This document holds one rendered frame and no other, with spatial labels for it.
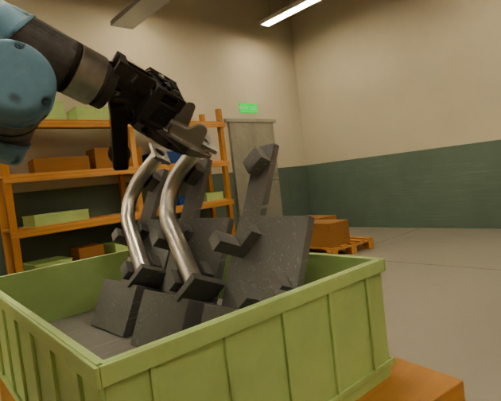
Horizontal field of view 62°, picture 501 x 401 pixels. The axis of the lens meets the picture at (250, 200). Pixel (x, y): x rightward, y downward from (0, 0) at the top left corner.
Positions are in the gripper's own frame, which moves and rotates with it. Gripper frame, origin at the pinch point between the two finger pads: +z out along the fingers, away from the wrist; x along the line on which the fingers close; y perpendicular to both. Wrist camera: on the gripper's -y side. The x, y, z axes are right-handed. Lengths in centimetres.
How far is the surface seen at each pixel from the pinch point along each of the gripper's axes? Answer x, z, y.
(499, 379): -22, 201, -30
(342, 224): 237, 391, -106
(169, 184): -1.8, -0.9, -8.4
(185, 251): -16.7, -0.4, -10.4
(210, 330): -40.1, -12.1, 0.2
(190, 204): -4.3, 3.8, -9.4
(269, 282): -31.5, 1.1, 0.4
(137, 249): -5.1, 0.2, -22.3
